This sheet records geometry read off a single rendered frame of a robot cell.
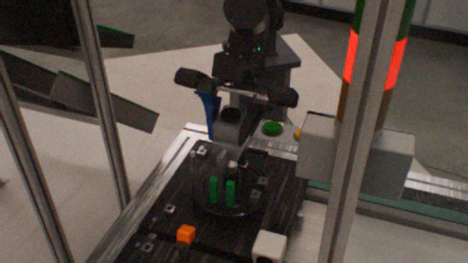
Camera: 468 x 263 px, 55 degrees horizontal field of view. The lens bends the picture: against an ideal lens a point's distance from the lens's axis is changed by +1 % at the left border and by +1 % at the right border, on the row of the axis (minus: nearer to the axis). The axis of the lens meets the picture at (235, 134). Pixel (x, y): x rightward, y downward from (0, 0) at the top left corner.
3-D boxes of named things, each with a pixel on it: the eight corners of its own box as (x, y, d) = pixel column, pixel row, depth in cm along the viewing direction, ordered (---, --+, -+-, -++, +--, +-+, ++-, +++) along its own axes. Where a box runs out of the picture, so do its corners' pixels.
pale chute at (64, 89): (102, 115, 95) (110, 96, 95) (152, 134, 90) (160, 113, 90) (-12, 76, 69) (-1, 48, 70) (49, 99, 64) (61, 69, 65)
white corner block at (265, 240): (259, 244, 73) (260, 227, 71) (286, 251, 72) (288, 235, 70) (249, 267, 70) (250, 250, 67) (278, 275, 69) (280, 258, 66)
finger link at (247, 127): (251, 103, 71) (242, 99, 65) (274, 107, 70) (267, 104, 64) (243, 145, 71) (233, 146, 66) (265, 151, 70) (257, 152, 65)
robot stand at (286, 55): (273, 100, 123) (278, 33, 110) (294, 131, 112) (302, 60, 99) (222, 110, 119) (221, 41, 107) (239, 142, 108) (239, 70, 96)
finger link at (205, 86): (204, 80, 72) (196, 77, 68) (259, 90, 69) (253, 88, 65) (201, 92, 72) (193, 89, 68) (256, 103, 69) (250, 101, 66)
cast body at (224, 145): (224, 132, 76) (224, 98, 71) (249, 138, 75) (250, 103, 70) (206, 164, 70) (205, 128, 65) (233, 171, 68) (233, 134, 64)
